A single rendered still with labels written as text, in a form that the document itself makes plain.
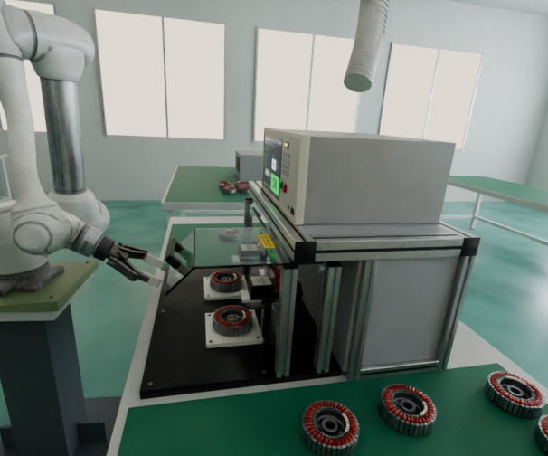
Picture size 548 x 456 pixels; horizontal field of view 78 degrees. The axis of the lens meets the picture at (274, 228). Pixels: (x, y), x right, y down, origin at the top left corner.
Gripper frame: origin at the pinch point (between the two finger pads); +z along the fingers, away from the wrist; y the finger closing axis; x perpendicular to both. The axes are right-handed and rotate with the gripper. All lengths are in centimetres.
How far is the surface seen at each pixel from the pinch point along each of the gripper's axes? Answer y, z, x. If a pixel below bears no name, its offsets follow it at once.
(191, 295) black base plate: 3.6, 12.6, -0.9
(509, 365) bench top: 48, 87, 40
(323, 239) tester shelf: 45, 20, 43
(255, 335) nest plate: 29.7, 27.1, 9.0
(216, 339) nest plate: 30.2, 18.0, 3.7
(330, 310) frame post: 44, 32, 30
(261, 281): 25.2, 21.9, 22.0
